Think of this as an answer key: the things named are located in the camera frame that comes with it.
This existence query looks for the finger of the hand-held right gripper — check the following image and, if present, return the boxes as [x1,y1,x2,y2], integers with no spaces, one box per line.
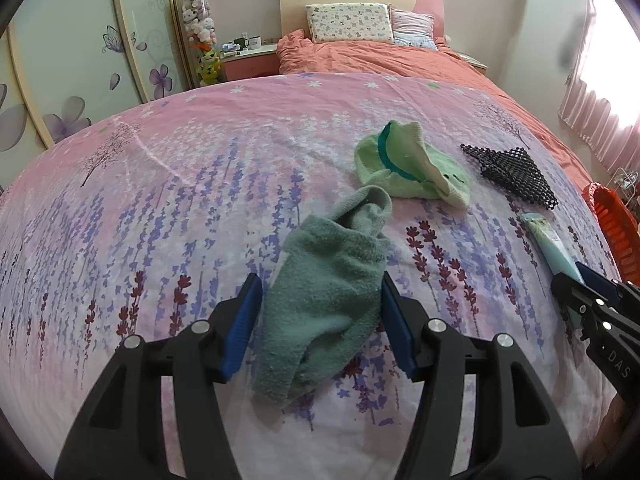
[550,271,613,346]
[574,260,640,311]

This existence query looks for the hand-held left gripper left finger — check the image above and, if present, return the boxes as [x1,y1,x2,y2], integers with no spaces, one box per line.
[52,273,264,480]

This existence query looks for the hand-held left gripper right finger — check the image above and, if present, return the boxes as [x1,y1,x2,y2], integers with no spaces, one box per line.
[380,270,586,480]

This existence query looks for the pale green tube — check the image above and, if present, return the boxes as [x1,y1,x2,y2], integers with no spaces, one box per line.
[517,212,586,283]

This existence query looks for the orange plastic basket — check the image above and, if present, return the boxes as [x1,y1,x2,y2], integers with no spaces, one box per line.
[581,182,640,281]

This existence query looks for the teal sock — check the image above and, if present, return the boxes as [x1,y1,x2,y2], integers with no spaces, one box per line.
[251,185,394,404]

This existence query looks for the black beaded mat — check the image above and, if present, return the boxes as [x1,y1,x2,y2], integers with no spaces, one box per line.
[460,144,559,211]

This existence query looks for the pink floral sheet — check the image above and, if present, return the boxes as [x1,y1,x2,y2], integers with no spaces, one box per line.
[0,72,626,480]

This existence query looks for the light green sock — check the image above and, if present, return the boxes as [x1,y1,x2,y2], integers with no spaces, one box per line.
[354,120,472,211]

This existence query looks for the pink curtain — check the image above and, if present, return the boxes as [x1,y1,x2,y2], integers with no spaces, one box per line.
[557,0,640,171]

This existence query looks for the pink and white nightstand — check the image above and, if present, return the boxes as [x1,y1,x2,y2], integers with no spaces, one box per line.
[220,42,280,82]
[450,50,489,72]

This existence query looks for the salmon duvet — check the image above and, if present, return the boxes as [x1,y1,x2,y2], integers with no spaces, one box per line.
[276,29,596,186]

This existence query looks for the clear tube of plush toys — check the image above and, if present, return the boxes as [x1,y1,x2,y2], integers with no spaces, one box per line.
[177,0,222,88]

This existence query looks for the pink striped pillow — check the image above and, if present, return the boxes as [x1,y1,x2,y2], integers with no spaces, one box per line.
[389,5,437,50]

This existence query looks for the white floral pillow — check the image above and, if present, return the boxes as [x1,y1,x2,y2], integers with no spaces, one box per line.
[305,2,396,45]

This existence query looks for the flower print sliding wardrobe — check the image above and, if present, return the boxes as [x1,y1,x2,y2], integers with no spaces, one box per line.
[0,0,196,196]

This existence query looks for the white wire rack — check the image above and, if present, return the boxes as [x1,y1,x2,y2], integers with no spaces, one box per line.
[612,166,639,192]

